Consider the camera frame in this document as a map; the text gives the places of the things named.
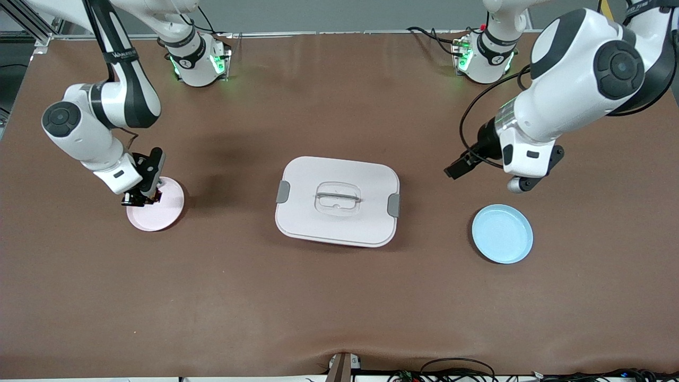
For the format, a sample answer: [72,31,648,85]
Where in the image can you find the pink round plate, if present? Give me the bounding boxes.
[126,177,186,232]

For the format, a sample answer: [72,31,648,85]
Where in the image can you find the light blue round plate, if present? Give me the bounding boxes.
[472,204,534,265]

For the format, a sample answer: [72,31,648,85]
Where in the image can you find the white lidded box grey clips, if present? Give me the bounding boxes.
[275,156,401,248]

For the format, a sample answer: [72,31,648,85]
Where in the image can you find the brown table mat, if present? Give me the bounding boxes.
[0,31,679,378]

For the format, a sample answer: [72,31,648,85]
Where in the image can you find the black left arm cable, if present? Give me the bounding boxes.
[459,64,532,170]

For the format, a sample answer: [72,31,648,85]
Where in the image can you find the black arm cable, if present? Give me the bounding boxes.
[119,127,140,155]
[459,64,532,170]

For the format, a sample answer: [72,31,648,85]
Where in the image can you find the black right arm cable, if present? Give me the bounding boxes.
[119,127,140,155]

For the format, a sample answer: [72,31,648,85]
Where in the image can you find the black base cable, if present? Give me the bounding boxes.
[407,25,462,56]

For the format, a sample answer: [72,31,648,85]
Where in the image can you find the aluminium frame post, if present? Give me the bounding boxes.
[0,0,72,48]

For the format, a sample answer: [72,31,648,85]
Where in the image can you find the black cable bundle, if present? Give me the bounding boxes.
[387,358,679,382]

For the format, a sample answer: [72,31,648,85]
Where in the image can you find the silver table edge rail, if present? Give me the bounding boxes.
[50,30,645,39]

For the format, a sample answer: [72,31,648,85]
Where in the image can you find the brown and grey bracket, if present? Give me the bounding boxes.
[325,352,362,382]

